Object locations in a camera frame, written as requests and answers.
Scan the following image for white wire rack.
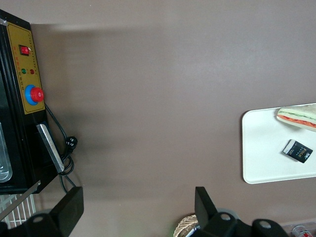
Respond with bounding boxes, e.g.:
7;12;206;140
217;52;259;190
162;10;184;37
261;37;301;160
0;194;38;229

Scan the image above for light woven wicker basket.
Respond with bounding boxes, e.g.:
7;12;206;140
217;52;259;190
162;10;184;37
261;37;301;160
174;214;201;237

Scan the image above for cream plastic serving tray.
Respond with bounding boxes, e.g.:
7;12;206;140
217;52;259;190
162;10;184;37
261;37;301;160
241;103;316;185

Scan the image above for black power cable plug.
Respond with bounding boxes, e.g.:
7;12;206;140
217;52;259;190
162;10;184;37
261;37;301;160
44;103;79;195

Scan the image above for red emergency stop button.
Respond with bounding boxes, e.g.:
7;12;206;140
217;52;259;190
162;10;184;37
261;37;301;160
24;84;45;106

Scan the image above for red cola bottle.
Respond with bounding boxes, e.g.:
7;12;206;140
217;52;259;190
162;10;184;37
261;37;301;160
292;225;316;237

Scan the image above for black gum pack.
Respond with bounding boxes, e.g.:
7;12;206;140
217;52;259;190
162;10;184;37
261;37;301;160
282;139;314;164

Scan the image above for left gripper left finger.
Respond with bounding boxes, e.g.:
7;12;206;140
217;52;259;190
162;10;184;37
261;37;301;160
24;187;84;237

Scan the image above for wrapped triangle sandwich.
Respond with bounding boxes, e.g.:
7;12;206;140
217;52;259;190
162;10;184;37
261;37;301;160
276;103;316;132

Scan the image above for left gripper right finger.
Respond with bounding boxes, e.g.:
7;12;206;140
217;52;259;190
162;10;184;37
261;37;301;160
195;187;247;237

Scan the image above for black machine yellow panel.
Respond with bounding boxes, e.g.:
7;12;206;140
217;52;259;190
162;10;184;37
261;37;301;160
0;8;56;196

